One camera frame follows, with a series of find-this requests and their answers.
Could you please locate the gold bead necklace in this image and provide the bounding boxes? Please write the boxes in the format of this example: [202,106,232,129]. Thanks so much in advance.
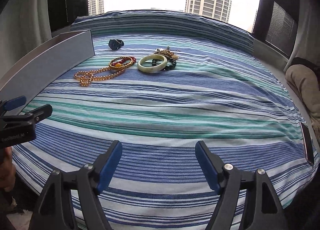
[74,67,126,87]

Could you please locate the red amber bead bracelet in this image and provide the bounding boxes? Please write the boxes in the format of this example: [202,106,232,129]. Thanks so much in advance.
[108,56,137,71]

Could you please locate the dark green bead bracelet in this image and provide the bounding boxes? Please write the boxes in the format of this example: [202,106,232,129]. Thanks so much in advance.
[151,56,177,71]

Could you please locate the pale green jade bangle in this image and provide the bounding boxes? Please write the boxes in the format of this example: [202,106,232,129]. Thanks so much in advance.
[137,54,168,73]

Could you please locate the gold rings and charms pile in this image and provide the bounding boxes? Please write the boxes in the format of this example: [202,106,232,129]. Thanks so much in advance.
[153,46,181,60]

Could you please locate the left hand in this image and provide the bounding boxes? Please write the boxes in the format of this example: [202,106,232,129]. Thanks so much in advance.
[0,147,16,192]

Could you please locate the white cardboard box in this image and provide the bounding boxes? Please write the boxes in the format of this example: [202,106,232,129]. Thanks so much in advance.
[1,30,94,103]

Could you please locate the striped blue green bedsheet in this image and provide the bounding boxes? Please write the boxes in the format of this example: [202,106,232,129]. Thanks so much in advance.
[12,35,317,229]

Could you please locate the dark blue watch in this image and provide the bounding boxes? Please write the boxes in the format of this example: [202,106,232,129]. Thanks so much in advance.
[108,39,124,50]

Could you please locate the black smartphone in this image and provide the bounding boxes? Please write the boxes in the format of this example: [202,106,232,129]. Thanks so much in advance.
[300,123,315,166]

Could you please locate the beige cushion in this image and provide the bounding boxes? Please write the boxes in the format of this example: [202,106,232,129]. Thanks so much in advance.
[285,57,319,143]

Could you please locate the striped pillow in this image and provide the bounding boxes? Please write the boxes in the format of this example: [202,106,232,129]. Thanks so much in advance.
[71,10,254,54]

